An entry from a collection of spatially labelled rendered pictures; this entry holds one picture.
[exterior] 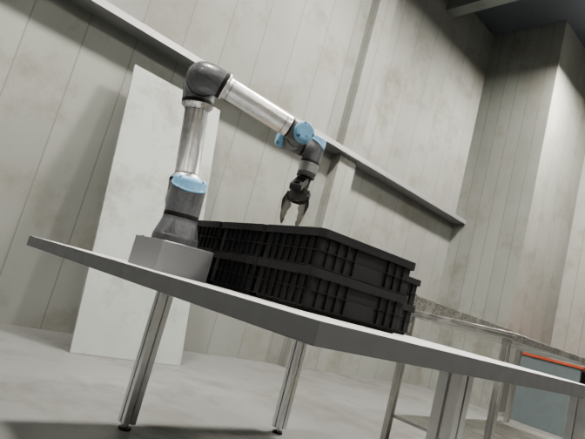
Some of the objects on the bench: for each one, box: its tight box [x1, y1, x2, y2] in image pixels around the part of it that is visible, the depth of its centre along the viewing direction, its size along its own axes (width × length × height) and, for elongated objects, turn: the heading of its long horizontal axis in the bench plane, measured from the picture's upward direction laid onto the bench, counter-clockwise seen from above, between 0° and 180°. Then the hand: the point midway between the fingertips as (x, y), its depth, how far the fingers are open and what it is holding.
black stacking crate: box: [208, 251, 260, 297], centre depth 182 cm, size 40×30×12 cm
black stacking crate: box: [250, 258, 408, 334], centre depth 158 cm, size 40×30×12 cm
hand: (289, 221), depth 191 cm, fingers open, 5 cm apart
